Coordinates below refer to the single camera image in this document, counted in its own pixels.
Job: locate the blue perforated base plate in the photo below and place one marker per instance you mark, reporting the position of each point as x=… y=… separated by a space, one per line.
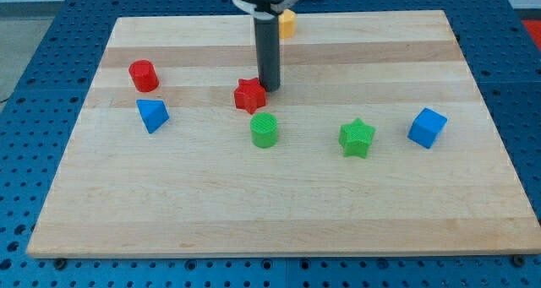
x=40 y=114

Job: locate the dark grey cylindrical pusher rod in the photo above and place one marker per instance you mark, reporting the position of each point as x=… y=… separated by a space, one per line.
x=266 y=32

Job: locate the red cylinder block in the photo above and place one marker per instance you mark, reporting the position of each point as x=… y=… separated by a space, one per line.
x=143 y=75

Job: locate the yellow block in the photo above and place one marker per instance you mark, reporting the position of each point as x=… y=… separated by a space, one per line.
x=287 y=24

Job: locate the red star block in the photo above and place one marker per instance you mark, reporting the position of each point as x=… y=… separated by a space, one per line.
x=249 y=95

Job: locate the wooden board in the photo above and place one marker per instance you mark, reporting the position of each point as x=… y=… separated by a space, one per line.
x=198 y=188

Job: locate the blue cube block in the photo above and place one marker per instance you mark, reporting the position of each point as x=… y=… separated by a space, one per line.
x=426 y=127

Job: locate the green star block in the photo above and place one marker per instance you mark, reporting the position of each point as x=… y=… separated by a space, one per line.
x=356 y=138

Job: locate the blue triangular prism block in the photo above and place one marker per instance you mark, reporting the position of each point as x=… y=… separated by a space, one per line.
x=153 y=113

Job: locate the green cylinder block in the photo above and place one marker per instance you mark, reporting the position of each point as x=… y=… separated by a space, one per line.
x=263 y=128

